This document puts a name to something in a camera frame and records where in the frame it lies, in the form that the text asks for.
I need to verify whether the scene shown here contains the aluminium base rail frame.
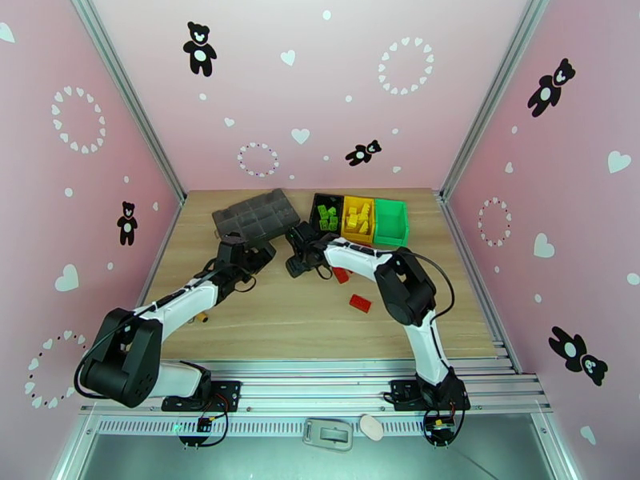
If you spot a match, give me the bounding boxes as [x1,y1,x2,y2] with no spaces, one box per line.
[79,361,551,414]

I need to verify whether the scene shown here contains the aluminium frame post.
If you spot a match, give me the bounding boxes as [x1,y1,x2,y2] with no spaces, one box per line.
[438,0,551,205]
[67,0,187,205]

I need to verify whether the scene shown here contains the green plastic bin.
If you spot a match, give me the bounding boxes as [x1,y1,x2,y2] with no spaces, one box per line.
[372,198,411,249]

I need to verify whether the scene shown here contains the beige oval pad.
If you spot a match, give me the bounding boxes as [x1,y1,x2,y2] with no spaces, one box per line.
[358,414,385,442]

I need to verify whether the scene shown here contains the yellow plastic bin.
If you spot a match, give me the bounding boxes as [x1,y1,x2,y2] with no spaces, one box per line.
[339,194,377,242]

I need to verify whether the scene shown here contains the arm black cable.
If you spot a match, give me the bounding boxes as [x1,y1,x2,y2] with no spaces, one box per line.
[73,263,256,400]
[410,250,456,325]

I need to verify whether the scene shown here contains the aluminium side rail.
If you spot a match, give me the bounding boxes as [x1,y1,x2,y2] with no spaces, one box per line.
[437,190,523,377]
[134,190,187,314]

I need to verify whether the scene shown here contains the small circuit board with wires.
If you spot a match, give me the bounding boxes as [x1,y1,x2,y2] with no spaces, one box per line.
[179,410,229,450]
[422,408,469,450]

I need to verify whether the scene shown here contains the grey metal buckle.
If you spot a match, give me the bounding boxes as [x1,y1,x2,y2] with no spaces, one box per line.
[302,417,355,452]

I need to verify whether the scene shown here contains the perforated metal strip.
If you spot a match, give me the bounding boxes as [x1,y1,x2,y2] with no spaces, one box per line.
[94,418,436,437]

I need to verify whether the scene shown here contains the dark translucent organizer case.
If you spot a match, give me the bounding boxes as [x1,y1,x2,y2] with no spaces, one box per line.
[211,187,302,246]

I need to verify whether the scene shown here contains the black bear wall sticker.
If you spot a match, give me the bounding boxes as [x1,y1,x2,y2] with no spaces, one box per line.
[526,57,577,118]
[182,21,218,78]
[548,326,610,388]
[345,139,383,168]
[116,201,139,247]

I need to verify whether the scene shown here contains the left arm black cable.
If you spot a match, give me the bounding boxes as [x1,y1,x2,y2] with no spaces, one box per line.
[73,263,256,400]

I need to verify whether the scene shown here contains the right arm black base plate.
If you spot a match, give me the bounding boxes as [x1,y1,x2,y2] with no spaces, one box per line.
[390,378,471,412]

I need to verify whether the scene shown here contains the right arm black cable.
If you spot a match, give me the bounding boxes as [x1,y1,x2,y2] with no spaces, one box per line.
[410,250,456,325]

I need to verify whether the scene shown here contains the black plastic bin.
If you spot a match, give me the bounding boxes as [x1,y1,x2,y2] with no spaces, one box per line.
[309,192,347,237]

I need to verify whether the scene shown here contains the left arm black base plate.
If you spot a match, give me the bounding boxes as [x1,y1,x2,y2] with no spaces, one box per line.
[161,379,242,413]

